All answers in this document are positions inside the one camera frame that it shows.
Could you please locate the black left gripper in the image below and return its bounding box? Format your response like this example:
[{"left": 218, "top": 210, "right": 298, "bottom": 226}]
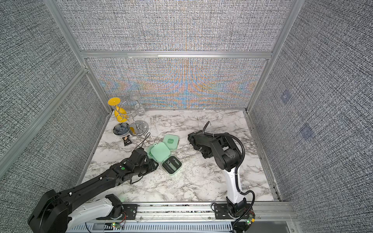
[{"left": 134, "top": 158, "right": 160, "bottom": 177}]

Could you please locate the green nail kit case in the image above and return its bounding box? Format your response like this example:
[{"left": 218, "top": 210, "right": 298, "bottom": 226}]
[
  {"left": 151, "top": 142, "right": 182, "bottom": 175},
  {"left": 163, "top": 134, "right": 179, "bottom": 151},
  {"left": 145, "top": 145, "right": 154, "bottom": 159}
]

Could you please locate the large clipper table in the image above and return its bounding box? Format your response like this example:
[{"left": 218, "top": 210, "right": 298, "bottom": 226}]
[{"left": 169, "top": 162, "right": 176, "bottom": 171}]

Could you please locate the green nail kit case front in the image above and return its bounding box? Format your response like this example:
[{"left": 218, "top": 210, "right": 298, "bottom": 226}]
[{"left": 145, "top": 145, "right": 154, "bottom": 159}]

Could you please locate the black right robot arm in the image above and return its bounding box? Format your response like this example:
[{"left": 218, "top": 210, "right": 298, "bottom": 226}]
[{"left": 187, "top": 122, "right": 255, "bottom": 219}]

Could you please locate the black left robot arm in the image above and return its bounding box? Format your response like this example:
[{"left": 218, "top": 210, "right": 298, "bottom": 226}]
[{"left": 27, "top": 148, "right": 159, "bottom": 233}]

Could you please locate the black snack packet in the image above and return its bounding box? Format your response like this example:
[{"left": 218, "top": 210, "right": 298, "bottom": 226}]
[{"left": 122, "top": 136, "right": 132, "bottom": 146}]

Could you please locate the black white patterned bowl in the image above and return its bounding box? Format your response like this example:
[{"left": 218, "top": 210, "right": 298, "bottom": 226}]
[{"left": 113, "top": 122, "right": 130, "bottom": 136}]

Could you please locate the yellow plastic cup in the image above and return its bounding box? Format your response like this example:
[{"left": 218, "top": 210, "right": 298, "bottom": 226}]
[{"left": 114, "top": 106, "right": 127, "bottom": 123}]

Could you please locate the clear glass cup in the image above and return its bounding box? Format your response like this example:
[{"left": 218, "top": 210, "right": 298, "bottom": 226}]
[{"left": 130, "top": 93, "right": 145, "bottom": 116}]

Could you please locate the chrome cup holder stand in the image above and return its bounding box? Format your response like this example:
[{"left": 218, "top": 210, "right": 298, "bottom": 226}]
[{"left": 118, "top": 97, "right": 149, "bottom": 136}]

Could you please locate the yellow cup on stand top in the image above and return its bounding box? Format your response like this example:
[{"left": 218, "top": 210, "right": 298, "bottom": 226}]
[{"left": 107, "top": 97, "right": 121, "bottom": 106}]

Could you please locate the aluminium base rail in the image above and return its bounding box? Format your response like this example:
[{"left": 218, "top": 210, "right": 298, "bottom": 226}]
[{"left": 65, "top": 202, "right": 302, "bottom": 233}]

